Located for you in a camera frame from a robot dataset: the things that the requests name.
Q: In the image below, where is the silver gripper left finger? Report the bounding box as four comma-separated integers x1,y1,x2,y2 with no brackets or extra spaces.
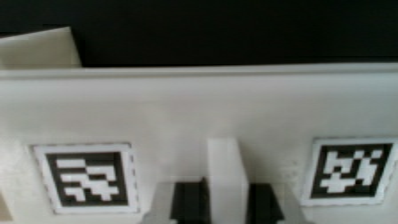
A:
140,179,211,224

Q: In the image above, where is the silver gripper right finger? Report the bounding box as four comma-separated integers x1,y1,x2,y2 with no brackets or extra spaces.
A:
247,183,309,224

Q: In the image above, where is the small white door part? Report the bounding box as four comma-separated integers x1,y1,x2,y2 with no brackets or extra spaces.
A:
0,63,398,224

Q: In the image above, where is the white cabinet body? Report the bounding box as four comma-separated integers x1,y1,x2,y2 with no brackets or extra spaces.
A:
0,27,82,70

